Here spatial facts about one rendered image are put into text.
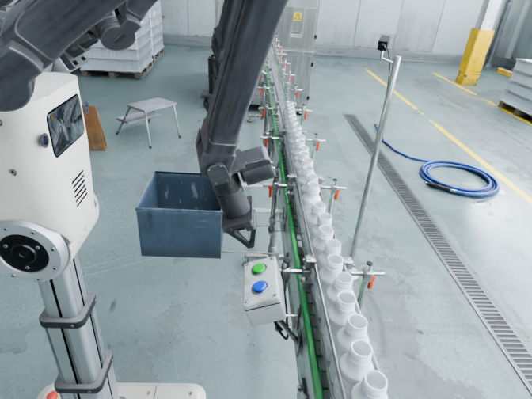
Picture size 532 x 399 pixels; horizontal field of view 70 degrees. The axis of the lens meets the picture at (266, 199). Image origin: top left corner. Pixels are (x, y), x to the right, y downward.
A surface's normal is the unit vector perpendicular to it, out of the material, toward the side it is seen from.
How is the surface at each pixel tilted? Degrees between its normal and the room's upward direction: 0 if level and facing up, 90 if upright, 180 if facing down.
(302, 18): 90
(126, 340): 0
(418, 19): 90
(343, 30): 90
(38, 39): 103
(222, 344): 0
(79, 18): 116
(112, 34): 130
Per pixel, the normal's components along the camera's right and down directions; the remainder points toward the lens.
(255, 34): 0.18, 0.80
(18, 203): 0.02, 0.65
